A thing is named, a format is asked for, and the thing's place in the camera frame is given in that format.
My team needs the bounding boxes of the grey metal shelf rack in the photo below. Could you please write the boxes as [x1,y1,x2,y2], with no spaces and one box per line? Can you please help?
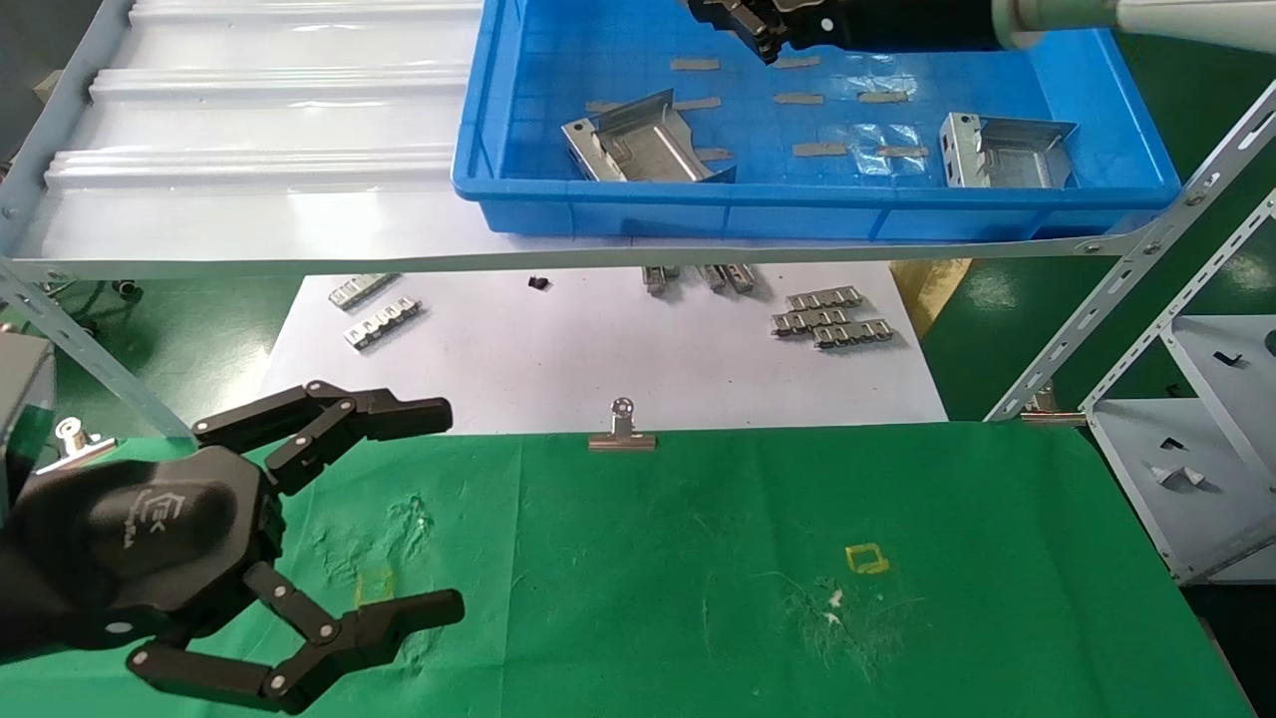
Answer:
[0,0,1276,445]

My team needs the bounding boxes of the silver sheet metal bracket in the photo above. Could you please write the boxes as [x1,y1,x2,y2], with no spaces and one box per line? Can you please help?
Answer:
[560,89,740,186]
[939,111,1080,191]

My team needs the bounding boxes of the clear plastic film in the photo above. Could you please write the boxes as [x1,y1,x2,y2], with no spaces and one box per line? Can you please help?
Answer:
[847,75,933,179]

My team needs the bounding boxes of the silver binder clip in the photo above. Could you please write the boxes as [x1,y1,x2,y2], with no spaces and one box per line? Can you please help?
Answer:
[35,417,116,476]
[1021,384,1088,429]
[588,397,657,453]

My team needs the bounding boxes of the large blue plastic bin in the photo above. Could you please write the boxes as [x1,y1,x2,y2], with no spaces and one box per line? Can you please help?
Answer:
[451,0,1184,243]

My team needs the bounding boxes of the green table cloth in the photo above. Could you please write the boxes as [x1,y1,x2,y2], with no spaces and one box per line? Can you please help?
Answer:
[0,424,1257,718]

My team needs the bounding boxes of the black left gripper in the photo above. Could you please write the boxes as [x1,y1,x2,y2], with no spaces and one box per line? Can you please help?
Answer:
[20,379,467,716]

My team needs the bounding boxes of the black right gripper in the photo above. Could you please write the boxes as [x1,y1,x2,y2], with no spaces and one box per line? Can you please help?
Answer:
[688,0,913,66]

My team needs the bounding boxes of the white slotted angle rack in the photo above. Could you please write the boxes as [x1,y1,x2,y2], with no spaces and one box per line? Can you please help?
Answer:
[1082,189,1276,589]

